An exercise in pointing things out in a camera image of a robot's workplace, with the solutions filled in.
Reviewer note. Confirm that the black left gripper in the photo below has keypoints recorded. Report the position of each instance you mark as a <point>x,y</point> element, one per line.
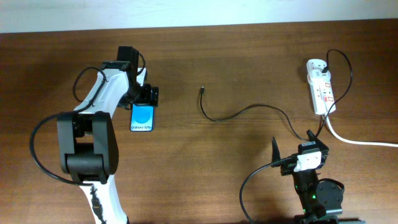
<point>144,98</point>

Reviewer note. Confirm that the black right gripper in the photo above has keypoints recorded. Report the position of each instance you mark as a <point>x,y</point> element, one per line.
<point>288,167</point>

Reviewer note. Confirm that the blue Galaxy smartphone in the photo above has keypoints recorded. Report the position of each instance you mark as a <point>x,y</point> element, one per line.
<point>142,118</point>

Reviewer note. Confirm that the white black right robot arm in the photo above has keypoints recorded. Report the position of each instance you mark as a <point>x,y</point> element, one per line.
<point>320,199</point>

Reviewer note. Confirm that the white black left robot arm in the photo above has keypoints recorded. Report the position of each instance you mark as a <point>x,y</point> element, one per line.
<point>88,147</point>

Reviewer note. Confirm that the white USB charger plug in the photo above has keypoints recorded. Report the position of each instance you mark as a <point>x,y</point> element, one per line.
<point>318,74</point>

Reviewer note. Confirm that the white power strip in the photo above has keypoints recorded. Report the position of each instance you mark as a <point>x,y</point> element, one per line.
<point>322,93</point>

